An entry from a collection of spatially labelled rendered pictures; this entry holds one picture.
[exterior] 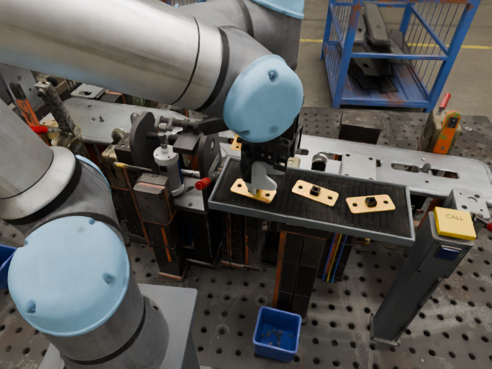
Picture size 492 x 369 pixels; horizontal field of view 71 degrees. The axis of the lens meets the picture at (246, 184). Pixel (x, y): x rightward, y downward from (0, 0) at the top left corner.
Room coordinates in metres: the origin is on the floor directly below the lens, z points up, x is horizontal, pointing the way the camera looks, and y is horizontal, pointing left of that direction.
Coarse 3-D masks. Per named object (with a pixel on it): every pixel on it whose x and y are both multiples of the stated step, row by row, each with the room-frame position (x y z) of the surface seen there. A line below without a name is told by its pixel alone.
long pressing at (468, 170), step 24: (72, 120) 0.96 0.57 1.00; (96, 120) 0.96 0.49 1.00; (120, 120) 0.96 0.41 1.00; (192, 120) 0.96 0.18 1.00; (96, 144) 0.85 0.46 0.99; (312, 144) 0.83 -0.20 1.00; (336, 144) 0.83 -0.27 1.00; (360, 144) 0.83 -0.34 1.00; (336, 168) 0.72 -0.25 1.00; (384, 168) 0.72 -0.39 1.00; (432, 168) 0.73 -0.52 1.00; (456, 168) 0.72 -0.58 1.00; (480, 168) 0.72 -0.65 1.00; (432, 192) 0.63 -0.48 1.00
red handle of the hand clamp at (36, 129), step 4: (32, 128) 0.71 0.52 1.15; (36, 128) 0.72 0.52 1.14; (40, 128) 0.73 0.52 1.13; (44, 128) 0.74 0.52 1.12; (48, 128) 0.75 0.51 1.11; (52, 128) 0.76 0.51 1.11; (56, 128) 0.78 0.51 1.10; (60, 128) 0.79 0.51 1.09; (64, 128) 0.80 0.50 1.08; (68, 128) 0.81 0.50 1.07; (36, 132) 0.71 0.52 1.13; (40, 132) 0.72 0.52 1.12; (44, 132) 0.73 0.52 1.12; (48, 132) 0.75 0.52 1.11; (52, 132) 0.76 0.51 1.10; (56, 132) 0.77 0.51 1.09; (60, 132) 0.78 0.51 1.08; (64, 132) 0.80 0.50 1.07; (68, 132) 0.81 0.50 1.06
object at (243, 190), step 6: (240, 180) 0.50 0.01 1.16; (234, 186) 0.49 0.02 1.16; (234, 192) 0.47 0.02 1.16; (240, 192) 0.47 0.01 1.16; (246, 192) 0.47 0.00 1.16; (258, 192) 0.47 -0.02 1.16; (264, 192) 0.47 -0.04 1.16; (270, 192) 0.47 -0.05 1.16; (258, 198) 0.45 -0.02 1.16; (264, 198) 0.45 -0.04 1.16; (270, 198) 0.45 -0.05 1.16
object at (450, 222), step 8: (440, 208) 0.43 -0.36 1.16; (440, 216) 0.41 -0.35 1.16; (448, 216) 0.41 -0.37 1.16; (456, 216) 0.41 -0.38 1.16; (464, 216) 0.41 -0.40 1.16; (440, 224) 0.39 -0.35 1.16; (448, 224) 0.39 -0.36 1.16; (456, 224) 0.39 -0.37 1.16; (464, 224) 0.39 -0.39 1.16; (472, 224) 0.39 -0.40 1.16; (440, 232) 0.38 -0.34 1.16; (448, 232) 0.38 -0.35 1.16; (456, 232) 0.38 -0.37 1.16; (464, 232) 0.38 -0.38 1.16; (472, 232) 0.38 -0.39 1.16; (472, 240) 0.37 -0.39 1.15
